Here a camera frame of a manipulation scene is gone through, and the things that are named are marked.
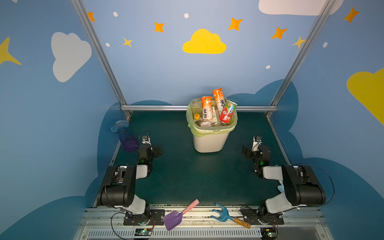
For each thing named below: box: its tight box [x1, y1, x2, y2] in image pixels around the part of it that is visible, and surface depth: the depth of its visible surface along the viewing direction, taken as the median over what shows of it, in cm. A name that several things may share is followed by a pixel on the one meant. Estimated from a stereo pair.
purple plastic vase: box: [111, 120, 138, 152], surface depth 90 cm
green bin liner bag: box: [186, 97, 238, 137], surface depth 76 cm
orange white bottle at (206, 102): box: [201, 96, 213, 121], surface depth 84 cm
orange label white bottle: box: [212, 88, 225, 116], surface depth 86 cm
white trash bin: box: [193, 132, 230, 153], surface depth 94 cm
